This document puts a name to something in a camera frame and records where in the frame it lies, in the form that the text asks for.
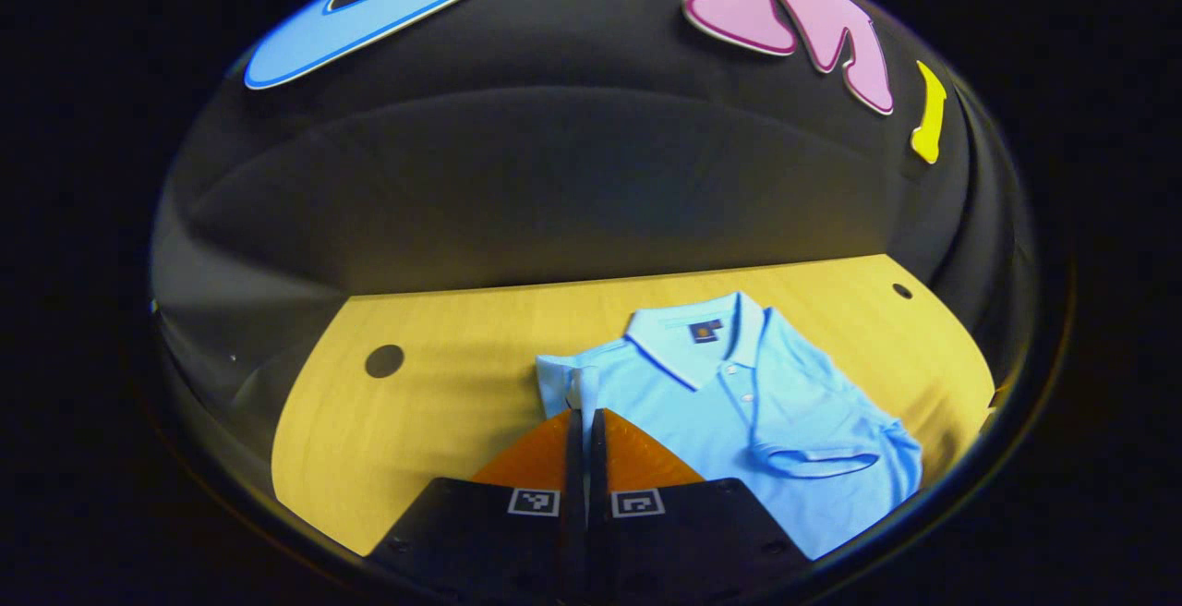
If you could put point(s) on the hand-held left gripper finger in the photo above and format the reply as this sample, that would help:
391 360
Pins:
597 458
575 458

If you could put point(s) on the light blue T-shirt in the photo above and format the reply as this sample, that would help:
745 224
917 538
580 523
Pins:
739 403

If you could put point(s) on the black backdrop cloth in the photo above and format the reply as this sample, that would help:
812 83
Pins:
572 172

